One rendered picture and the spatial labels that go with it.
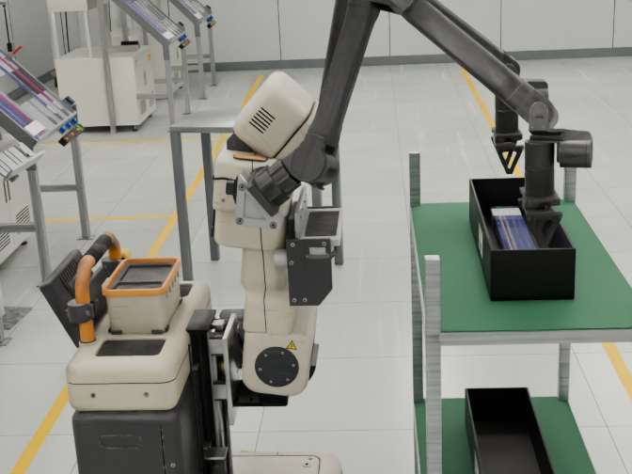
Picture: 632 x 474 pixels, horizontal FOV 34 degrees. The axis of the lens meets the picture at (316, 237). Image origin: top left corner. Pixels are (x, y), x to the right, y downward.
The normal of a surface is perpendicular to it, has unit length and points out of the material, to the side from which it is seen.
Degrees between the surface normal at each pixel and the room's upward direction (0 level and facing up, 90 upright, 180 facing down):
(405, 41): 90
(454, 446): 0
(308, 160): 69
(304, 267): 90
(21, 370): 0
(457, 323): 0
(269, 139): 90
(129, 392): 90
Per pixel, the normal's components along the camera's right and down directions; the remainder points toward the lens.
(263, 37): -0.05, 0.31
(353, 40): -0.29, -0.04
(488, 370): -0.04, -0.95
